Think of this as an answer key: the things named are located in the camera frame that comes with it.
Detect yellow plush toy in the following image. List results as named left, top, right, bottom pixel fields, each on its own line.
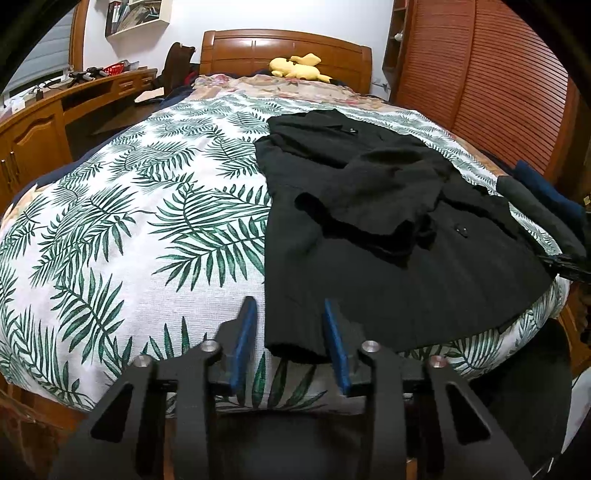
left=269, top=53, right=332, bottom=83

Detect floral blanket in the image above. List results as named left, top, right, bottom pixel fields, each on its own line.
left=188, top=73, right=509, bottom=179

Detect wooden headboard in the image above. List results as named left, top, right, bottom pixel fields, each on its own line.
left=199, top=29, right=373, bottom=94

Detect dark desk chair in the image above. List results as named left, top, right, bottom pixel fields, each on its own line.
left=134, top=42, right=200, bottom=104

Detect wooden desk cabinet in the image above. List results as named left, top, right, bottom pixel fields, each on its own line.
left=1, top=67, right=156, bottom=208

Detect navy folded garment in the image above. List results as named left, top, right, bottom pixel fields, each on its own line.
left=513, top=160, right=586, bottom=222

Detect black button coat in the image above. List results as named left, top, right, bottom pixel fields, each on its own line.
left=254, top=110, right=555, bottom=363

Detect grey folded garment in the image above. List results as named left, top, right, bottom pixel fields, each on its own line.
left=496, top=175, right=586, bottom=258

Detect red basket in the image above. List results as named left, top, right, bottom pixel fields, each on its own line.
left=103, top=62, right=125, bottom=76

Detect wooden louvered wardrobe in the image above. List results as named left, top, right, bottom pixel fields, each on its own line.
left=383, top=1, right=590, bottom=183

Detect grey window blind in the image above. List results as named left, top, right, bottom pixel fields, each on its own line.
left=2, top=8, right=76, bottom=96

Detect palm leaf bedspread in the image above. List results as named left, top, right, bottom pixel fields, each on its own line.
left=0, top=91, right=571, bottom=414

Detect white wall shelf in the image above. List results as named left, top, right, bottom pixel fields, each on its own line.
left=105, top=0, right=172, bottom=38

